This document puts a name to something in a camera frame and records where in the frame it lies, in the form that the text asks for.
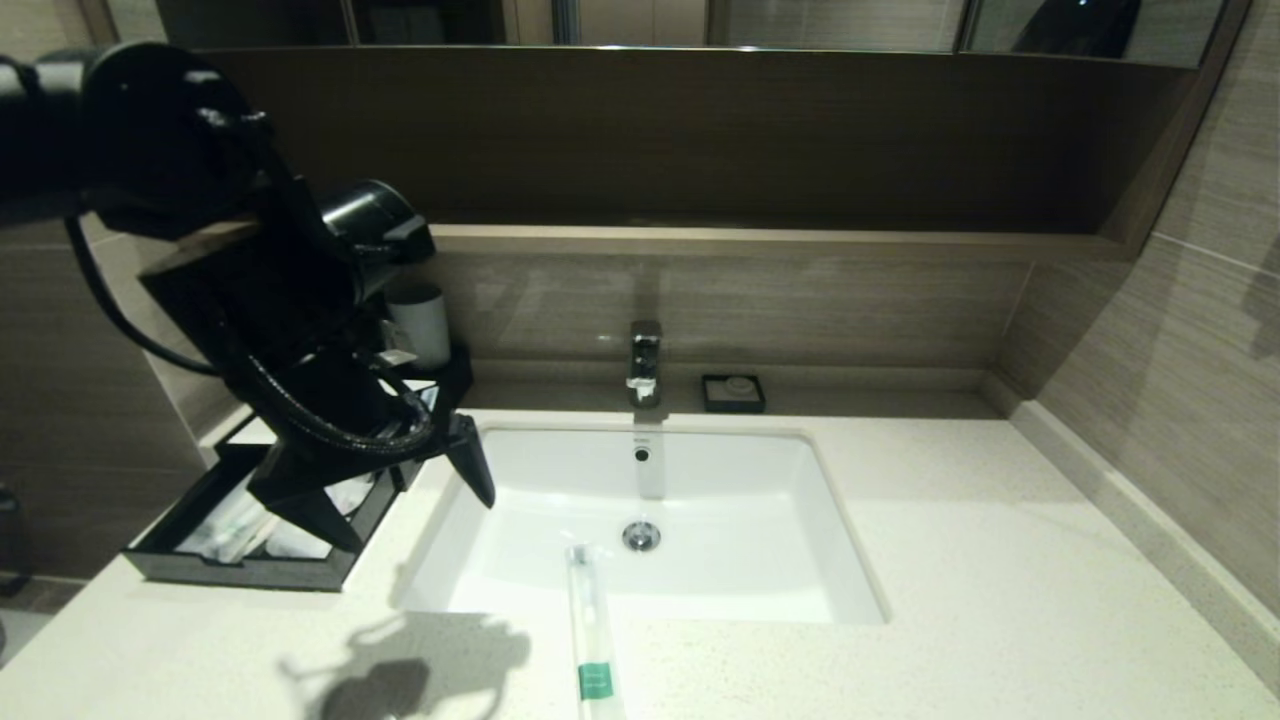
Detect black tray with sachets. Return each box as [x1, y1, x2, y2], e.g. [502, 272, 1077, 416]
[122, 445, 406, 593]

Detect long white packet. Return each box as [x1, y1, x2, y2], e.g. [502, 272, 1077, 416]
[178, 490, 263, 561]

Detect toothbrush with green label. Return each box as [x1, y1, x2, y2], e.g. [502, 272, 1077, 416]
[565, 543, 629, 720]

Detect black box with white lid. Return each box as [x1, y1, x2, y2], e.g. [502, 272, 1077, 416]
[200, 345, 476, 493]

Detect small white sachets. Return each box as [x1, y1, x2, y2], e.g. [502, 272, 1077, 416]
[268, 527, 336, 560]

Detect white cup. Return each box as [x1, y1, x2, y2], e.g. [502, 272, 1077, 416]
[388, 285, 453, 372]

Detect chrome faucet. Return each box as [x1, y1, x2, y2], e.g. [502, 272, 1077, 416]
[626, 320, 664, 408]

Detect black soap dish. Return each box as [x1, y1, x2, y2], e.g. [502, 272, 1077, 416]
[700, 373, 767, 414]

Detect white ceramic sink basin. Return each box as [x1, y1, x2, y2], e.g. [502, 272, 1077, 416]
[390, 422, 891, 626]

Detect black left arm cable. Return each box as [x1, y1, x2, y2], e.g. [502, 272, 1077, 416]
[63, 212, 438, 463]

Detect brown wooden wall shelf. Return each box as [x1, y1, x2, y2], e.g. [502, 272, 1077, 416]
[80, 45, 1251, 263]

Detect wall mirror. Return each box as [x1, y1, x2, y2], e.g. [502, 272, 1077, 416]
[105, 0, 1231, 69]

